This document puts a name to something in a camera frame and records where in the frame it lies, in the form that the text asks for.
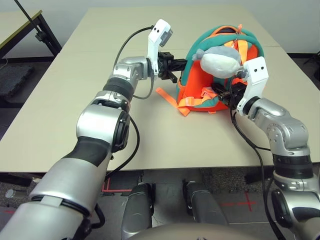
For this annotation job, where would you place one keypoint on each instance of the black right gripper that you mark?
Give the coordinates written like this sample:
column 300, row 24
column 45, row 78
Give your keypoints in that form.
column 233, row 96

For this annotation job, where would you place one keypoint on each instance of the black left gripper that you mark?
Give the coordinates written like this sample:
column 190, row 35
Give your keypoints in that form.
column 165, row 65

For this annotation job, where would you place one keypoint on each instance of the orange teal backpack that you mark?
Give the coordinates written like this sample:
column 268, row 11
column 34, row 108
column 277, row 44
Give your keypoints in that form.
column 197, row 82

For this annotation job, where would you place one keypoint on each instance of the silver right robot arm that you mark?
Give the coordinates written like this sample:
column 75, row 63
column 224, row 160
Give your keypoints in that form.
column 287, row 135

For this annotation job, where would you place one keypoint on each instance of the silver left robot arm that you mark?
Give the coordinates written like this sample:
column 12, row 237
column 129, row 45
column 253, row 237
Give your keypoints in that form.
column 100, row 120

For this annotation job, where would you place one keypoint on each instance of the dark speckled rug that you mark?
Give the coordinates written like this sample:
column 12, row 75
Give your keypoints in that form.
column 225, row 180

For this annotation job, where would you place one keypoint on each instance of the grey robot right leg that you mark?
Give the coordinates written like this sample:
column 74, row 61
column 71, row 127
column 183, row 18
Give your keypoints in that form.
column 203, row 205

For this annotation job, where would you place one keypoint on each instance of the grey robot leg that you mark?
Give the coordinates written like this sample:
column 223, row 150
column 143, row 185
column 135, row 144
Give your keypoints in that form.
column 138, row 207
column 203, row 205

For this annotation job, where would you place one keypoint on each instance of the grey robot left leg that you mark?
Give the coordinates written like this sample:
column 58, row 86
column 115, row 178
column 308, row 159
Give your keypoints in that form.
column 138, row 207

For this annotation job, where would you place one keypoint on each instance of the beige robot torso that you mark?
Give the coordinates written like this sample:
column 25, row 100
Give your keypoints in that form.
column 200, row 233

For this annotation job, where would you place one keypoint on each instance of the black foam floor mat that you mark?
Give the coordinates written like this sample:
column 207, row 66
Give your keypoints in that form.
column 13, row 80

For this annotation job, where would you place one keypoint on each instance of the black framed side table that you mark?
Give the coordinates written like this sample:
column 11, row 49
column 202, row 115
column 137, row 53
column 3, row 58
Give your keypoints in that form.
column 17, row 27

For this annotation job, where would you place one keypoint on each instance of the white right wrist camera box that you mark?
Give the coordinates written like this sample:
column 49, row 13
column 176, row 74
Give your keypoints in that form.
column 255, row 75

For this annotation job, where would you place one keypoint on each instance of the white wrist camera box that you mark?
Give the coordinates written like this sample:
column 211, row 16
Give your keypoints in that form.
column 157, row 35
column 255, row 75

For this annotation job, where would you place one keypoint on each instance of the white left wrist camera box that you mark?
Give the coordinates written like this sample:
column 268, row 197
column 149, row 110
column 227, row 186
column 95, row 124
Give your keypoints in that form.
column 157, row 35

